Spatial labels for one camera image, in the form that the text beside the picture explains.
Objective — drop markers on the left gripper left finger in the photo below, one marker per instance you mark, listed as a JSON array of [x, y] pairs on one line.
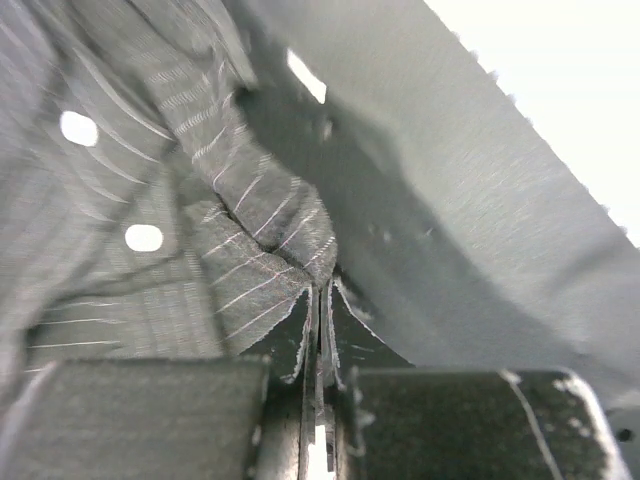
[[288, 424]]

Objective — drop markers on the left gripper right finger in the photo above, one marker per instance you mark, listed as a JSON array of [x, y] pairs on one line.
[[345, 342]]

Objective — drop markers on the dark pinstriped long sleeve shirt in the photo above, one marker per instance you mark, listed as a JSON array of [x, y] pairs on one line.
[[177, 175]]

